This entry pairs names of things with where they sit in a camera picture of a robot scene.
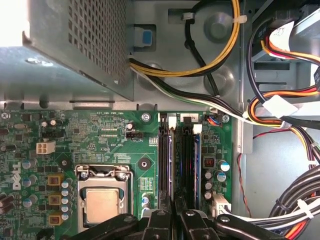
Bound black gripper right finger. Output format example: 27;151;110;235
173;195;286;240

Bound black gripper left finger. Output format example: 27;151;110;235
59;190;174;240

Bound blue RAM stick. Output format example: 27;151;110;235
168;127;176;200
193;132;202;204

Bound black RAM slot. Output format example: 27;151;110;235
181;117;195;201
158;112;171;201

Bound white board power connector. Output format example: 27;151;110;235
211;192;233;219

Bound silver CPU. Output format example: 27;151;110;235
85;187;121;224

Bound metal CPU socket cover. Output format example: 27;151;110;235
75;163;133;235

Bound green motherboard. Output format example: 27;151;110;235
0;109;233;240

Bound white four pin socket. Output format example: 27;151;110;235
36;139;56;156

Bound blue plastic clip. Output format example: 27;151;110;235
141;29;153;48

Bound black PC case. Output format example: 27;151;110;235
0;0;320;240

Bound grey power supply unit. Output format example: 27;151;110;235
21;0;136;102

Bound grey metal drive cage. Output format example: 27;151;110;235
251;0;320;118

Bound black cable bundle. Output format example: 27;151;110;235
268;163;320;240

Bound black white wire bundle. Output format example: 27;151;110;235
128;66;293;129

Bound black thin cable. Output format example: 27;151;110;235
183;19;221;98

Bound multicolour drive power wires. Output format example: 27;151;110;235
246;22;320;131

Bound yellow orange power wire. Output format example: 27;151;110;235
127;0;241;79

